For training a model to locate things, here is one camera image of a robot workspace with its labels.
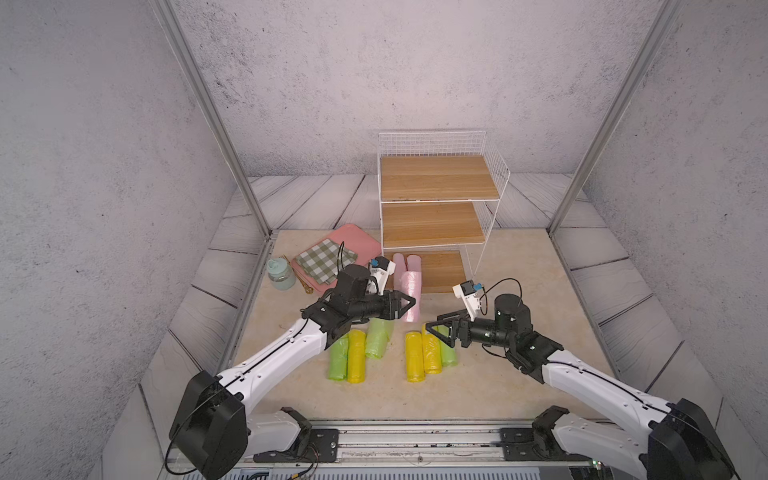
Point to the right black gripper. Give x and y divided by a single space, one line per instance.
459 330

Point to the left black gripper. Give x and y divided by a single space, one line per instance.
390 304

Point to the pink bag roll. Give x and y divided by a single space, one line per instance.
414 263
400 269
412 285

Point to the light green bag roll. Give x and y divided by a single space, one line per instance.
378 336

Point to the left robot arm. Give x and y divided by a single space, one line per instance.
215 426

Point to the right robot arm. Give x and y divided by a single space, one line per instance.
645 436

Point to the green bag roll right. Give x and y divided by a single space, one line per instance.
448 354

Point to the yellow bag roll labelled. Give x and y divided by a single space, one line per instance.
431 354

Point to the yellow bag roll middle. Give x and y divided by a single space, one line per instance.
415 370

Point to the yellow bag roll left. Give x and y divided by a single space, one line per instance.
356 357

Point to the pink cutting board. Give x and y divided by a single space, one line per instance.
355 239

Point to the bright green bag roll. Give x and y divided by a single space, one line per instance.
338 359

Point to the green checkered cloth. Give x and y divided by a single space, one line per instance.
323 261

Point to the gold fork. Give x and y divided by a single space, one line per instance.
307 288

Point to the mint green jar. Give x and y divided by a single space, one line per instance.
280 273

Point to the white wire wooden shelf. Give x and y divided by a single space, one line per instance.
439 195

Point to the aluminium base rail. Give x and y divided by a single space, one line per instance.
428 444

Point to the right frame post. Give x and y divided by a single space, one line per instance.
652 43

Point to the frame post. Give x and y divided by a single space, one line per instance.
184 55
652 43

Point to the left frame post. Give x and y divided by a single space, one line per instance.
184 55

